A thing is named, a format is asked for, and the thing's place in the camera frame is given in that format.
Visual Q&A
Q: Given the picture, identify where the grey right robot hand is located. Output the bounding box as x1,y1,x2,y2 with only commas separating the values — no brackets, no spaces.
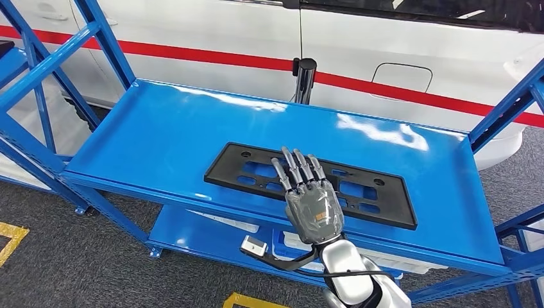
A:
271,146,346,245

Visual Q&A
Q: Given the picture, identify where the black plastic bracket part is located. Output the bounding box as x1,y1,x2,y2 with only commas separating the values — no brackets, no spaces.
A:
203,142,419,231

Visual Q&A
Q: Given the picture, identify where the blue metal shelf rack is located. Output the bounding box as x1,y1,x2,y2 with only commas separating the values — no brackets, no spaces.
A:
0,40,31,92
0,0,544,308

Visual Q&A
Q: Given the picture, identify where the short white plastic panel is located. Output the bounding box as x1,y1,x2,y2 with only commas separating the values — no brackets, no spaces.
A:
189,209,260,234

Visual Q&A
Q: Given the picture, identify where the white car with red stripe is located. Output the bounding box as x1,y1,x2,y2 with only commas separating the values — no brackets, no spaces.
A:
0,0,544,171

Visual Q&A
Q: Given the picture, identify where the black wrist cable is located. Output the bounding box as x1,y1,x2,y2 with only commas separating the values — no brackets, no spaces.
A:
293,265,396,282

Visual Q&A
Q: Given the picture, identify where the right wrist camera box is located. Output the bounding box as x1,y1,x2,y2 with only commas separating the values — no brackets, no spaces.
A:
240,235,269,258

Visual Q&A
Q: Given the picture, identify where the chrome stanchion post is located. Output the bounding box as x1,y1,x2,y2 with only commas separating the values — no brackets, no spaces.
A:
291,57,318,106

